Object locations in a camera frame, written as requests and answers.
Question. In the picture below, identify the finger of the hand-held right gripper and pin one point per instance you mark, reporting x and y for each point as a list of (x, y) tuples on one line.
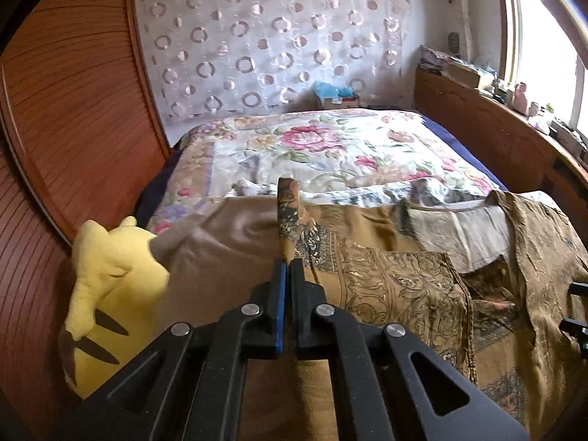
[(578, 333), (579, 288)]

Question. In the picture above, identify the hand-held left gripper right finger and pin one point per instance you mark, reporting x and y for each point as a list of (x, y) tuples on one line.
[(304, 321)]

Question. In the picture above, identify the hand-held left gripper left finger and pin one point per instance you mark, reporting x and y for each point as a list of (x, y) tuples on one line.
[(278, 330)]

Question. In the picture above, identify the gold patterned garment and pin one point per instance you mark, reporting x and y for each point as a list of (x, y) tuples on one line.
[(395, 285)]

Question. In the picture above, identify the beige garment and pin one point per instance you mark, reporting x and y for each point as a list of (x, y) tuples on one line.
[(216, 248)]

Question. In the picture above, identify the blue floral bedsheet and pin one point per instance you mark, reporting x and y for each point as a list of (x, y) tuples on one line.
[(367, 195)]

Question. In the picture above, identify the pink floral quilt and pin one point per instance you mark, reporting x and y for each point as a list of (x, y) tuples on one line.
[(312, 147)]

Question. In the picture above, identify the yellow plush toy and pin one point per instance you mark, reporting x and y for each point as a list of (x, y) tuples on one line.
[(110, 275)]

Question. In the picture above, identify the wooden cabinet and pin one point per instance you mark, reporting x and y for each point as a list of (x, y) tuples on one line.
[(482, 119)]

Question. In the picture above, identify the pink kettle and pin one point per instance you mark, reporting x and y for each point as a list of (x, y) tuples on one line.
[(521, 99)]

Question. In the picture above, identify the navy blue sheet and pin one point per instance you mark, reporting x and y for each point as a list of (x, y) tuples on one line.
[(438, 128)]

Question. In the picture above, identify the cardboard box with blue bag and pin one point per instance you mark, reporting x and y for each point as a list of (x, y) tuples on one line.
[(335, 94)]

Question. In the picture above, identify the flat cardboard box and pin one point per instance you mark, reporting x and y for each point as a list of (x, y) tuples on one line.
[(468, 73)]

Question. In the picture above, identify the window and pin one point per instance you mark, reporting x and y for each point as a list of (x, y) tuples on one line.
[(542, 46)]

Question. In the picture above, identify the stack of books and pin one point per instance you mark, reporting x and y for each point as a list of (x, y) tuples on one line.
[(432, 59)]

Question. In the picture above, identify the wooden wardrobe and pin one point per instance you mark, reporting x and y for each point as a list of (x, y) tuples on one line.
[(69, 101)]

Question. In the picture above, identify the dark wall ornament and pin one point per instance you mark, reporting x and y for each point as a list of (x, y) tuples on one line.
[(453, 42)]

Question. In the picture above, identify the sheer circle-patterned wall curtain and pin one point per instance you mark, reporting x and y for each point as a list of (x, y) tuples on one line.
[(275, 46)]

